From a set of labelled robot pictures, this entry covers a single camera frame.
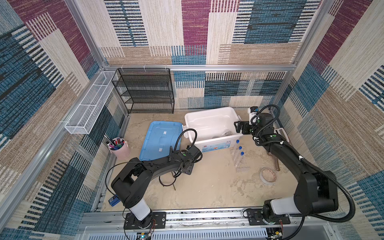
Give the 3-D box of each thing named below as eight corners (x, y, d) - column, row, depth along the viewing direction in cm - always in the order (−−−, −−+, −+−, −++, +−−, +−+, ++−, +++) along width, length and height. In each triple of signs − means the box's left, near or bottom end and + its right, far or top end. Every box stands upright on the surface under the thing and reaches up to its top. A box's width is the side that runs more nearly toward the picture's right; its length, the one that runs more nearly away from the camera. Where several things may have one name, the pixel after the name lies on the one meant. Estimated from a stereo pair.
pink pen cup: (116, 159, 97) (107, 149, 87) (120, 147, 102) (112, 136, 92) (129, 159, 97) (122, 149, 87) (133, 147, 102) (126, 136, 92)
